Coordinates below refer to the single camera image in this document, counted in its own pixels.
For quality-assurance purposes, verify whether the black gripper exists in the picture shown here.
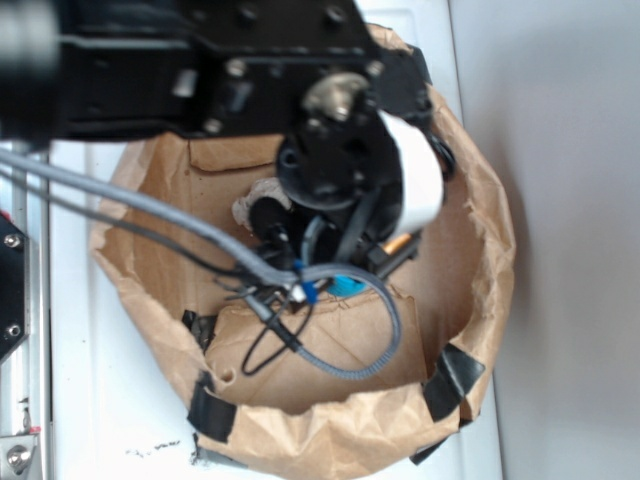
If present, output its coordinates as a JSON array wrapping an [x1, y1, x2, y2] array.
[[249, 48, 450, 278]]

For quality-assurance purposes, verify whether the blue ball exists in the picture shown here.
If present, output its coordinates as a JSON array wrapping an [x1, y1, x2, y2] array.
[[327, 275, 367, 298]]

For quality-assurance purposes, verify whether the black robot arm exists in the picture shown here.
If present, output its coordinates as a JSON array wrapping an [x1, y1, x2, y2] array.
[[1, 1, 454, 274]]

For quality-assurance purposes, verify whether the crumpled white paper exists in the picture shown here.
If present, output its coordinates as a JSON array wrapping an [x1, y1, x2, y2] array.
[[231, 178, 294, 232]]

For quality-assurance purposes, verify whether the thin black cable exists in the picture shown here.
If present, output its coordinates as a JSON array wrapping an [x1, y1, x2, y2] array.
[[0, 167, 316, 376]]

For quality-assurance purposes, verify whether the white cylinder camera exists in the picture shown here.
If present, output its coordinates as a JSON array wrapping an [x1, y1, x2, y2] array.
[[379, 110, 444, 240]]

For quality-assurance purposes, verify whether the grey braided cable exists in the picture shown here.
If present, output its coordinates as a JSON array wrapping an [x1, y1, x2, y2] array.
[[0, 149, 404, 382]]

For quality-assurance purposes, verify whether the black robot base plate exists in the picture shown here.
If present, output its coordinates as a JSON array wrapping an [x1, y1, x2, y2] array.
[[0, 211, 29, 364]]

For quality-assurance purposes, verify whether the aluminium rail frame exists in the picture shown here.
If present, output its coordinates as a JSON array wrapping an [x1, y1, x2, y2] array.
[[1, 164, 49, 479]]

